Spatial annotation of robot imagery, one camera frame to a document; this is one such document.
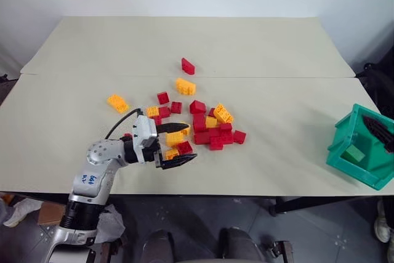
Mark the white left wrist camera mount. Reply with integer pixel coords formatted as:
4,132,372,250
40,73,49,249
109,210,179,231
131,115,159,154

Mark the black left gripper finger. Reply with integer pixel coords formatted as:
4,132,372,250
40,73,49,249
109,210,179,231
159,153,199,171
156,122,190,136

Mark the green toy block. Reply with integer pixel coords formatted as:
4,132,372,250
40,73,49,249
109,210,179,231
344,147,366,163

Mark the brown cardboard box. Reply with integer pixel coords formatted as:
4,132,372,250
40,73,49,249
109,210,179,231
37,200,67,226

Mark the metal caster base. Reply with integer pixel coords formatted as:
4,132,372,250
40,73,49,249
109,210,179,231
266,239,294,263

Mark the black bag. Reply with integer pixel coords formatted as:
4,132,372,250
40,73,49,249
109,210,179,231
356,62,394,116

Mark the white plastic bag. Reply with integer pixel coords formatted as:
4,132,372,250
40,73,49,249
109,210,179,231
94,203,126,245

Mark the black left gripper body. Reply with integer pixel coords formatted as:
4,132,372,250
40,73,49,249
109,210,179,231
142,137,165,171

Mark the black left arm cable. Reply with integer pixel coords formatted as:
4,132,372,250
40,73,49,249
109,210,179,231
103,108,143,140

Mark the white crumpled cloth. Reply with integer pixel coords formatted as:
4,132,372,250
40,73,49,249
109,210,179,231
2,198,44,227

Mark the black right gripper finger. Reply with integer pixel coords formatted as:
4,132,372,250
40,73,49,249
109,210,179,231
362,115,394,155

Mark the white shoe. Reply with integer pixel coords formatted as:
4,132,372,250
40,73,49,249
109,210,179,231
374,197,392,244

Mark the teal plastic bin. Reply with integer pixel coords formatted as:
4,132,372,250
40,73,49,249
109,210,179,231
325,103,394,192

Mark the dark rounded shape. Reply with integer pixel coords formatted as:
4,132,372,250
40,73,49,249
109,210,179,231
142,229,175,263
217,227,266,263

